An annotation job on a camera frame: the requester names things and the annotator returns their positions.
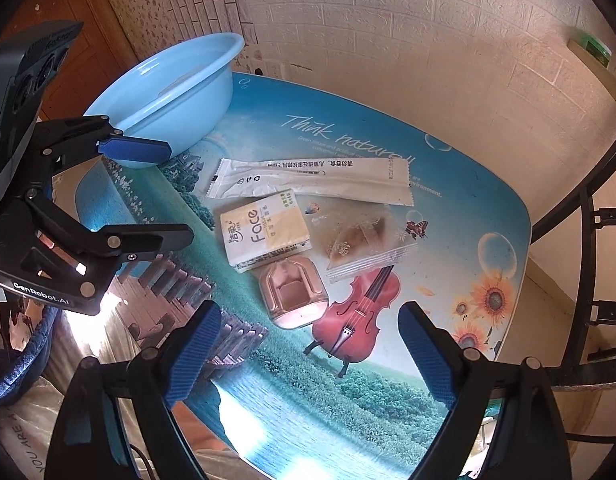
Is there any clear printed plastic bag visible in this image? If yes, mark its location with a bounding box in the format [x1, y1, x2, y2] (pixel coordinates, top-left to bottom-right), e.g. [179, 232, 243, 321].
[0, 375, 139, 480]

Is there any pink plastic holder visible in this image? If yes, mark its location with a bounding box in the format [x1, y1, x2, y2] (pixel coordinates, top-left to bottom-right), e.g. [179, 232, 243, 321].
[259, 255, 330, 331]

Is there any green lidded jar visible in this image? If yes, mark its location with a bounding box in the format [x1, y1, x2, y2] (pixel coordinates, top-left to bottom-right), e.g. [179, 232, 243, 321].
[580, 30, 614, 68]

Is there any black metal desk frame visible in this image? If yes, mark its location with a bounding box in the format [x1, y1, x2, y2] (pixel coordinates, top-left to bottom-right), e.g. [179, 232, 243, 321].
[530, 125, 616, 401]

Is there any clear snack packet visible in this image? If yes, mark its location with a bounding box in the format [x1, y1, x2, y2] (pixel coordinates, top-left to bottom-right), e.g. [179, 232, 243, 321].
[315, 205, 419, 283]

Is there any brown wooden door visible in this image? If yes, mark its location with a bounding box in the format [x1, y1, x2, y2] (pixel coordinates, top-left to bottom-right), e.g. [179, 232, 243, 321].
[0, 0, 139, 126]

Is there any blue fleece cloth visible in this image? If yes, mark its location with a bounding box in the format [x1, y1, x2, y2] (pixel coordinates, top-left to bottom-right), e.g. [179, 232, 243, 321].
[0, 300, 64, 411]

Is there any yellow white tissue pack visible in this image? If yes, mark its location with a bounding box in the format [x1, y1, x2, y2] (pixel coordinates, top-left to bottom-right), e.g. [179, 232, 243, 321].
[219, 188, 314, 274]

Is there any light blue plastic basin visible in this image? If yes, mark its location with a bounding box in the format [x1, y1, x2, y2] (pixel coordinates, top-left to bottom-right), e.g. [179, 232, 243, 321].
[82, 32, 245, 170]

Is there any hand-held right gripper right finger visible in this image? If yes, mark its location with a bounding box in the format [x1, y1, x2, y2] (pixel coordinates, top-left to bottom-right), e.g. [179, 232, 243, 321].
[397, 301, 571, 480]

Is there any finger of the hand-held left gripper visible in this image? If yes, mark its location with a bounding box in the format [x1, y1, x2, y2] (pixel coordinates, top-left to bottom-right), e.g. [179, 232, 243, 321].
[30, 116, 173, 171]
[28, 190, 195, 286]

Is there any black cable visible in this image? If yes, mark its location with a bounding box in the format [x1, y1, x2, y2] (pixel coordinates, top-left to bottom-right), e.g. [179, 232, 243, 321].
[130, 442, 154, 480]

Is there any orange beige blanket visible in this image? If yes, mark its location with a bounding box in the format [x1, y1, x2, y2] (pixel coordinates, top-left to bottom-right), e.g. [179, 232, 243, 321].
[48, 255, 224, 480]

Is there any long white packet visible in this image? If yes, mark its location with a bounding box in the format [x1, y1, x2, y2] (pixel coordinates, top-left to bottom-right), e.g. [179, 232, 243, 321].
[205, 156, 414, 207]

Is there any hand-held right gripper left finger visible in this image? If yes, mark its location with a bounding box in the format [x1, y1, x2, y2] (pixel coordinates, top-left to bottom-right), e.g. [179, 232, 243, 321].
[48, 300, 223, 480]

